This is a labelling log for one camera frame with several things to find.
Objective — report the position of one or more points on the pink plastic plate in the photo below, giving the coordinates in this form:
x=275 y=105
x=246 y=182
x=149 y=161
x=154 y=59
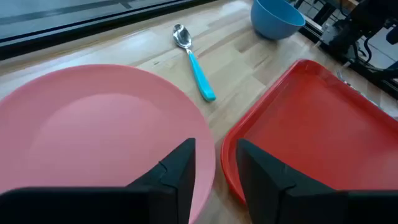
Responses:
x=93 y=124

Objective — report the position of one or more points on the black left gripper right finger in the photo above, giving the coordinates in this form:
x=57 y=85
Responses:
x=280 y=199

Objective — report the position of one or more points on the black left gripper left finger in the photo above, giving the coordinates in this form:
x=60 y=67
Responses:
x=174 y=186

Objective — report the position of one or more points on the blue plastic bowl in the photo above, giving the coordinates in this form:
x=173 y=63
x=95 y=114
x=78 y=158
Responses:
x=273 y=21

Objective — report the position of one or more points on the red plastic tray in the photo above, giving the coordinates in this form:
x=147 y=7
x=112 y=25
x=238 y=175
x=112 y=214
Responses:
x=311 y=130

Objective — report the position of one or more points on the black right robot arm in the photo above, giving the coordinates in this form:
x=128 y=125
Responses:
x=363 y=15

